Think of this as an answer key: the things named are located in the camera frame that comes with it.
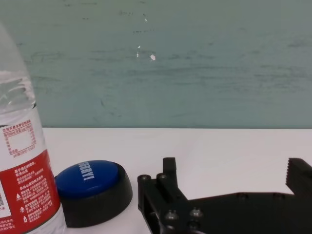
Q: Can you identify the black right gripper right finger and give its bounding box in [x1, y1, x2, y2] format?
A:
[284, 157, 312, 195]

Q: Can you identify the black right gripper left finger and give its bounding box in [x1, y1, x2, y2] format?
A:
[137, 157, 189, 234]

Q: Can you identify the blue push button black base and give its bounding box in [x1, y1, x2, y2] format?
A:
[54, 159, 134, 229]

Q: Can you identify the clear water bottle red cap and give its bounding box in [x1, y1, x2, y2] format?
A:
[0, 23, 67, 234]

